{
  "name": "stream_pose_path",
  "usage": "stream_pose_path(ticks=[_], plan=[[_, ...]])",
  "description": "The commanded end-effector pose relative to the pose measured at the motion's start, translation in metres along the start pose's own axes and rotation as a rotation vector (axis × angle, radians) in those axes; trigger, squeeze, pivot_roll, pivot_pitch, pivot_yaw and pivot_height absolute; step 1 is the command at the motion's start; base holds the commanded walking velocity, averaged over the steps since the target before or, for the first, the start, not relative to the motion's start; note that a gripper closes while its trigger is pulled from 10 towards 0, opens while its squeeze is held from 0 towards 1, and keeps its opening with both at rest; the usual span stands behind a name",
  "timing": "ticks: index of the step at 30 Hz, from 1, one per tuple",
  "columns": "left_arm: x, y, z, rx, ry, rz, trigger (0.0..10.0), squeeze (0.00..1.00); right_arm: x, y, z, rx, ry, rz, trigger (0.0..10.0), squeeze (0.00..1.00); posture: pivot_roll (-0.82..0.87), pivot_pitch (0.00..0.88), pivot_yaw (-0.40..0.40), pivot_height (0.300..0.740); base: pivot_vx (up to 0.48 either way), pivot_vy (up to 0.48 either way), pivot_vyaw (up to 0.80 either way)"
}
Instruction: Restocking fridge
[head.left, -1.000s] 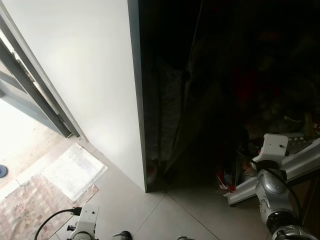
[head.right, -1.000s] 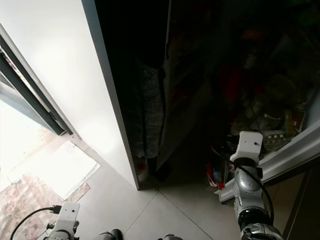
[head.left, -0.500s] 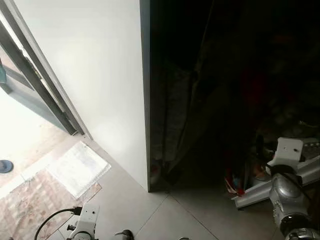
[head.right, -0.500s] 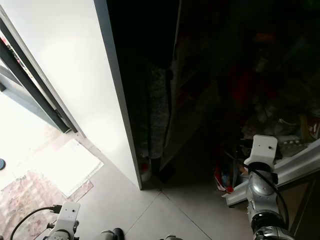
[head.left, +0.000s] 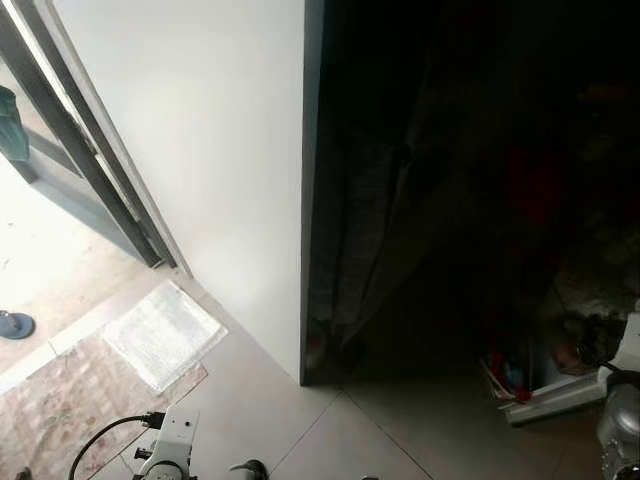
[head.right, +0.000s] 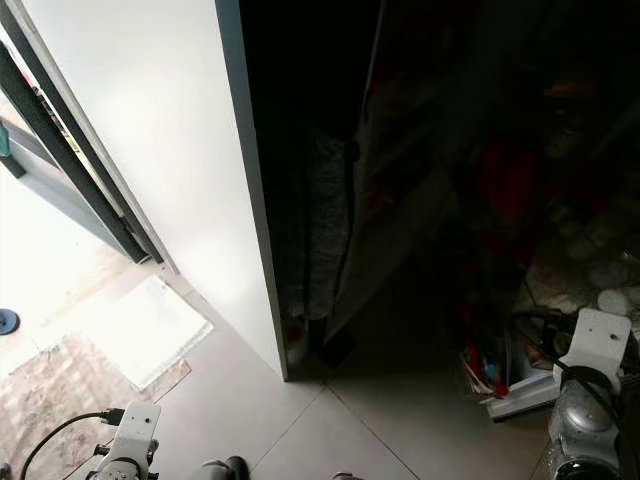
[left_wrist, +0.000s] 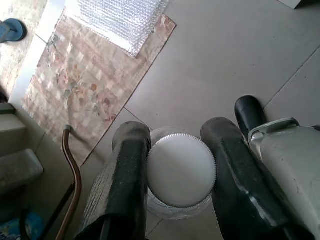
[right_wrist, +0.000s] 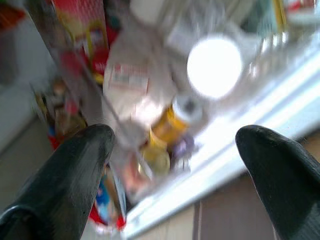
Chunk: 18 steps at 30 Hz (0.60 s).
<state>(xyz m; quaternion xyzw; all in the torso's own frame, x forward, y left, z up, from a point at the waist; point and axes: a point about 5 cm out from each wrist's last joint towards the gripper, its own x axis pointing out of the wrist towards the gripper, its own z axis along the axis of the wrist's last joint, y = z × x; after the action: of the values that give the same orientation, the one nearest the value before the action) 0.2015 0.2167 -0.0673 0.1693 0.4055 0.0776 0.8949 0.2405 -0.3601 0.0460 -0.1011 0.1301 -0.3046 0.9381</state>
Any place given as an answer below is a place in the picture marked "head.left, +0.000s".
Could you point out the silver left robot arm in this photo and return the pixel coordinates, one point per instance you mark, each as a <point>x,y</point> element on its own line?
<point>165,472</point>

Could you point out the black robot left foot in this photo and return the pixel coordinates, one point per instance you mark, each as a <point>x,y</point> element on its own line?
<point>250,469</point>

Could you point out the dark sliding door frame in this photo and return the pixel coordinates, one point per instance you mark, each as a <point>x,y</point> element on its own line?
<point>90,150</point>

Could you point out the grey textured cloth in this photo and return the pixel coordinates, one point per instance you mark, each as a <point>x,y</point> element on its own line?
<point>365,220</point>

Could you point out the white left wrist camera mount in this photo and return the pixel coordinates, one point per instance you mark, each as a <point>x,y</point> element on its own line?
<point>178,432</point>

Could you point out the pink patterned floor mat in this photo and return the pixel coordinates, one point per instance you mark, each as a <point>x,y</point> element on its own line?
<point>60,415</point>

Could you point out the silver bubble wrap sheet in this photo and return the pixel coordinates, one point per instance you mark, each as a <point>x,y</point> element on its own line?
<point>165,335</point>

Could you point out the white fridge shelf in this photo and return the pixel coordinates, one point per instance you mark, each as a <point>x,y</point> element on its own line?
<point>560,397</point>

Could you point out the teal hanging cloth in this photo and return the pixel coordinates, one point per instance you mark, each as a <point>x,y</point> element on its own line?
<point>12,125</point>

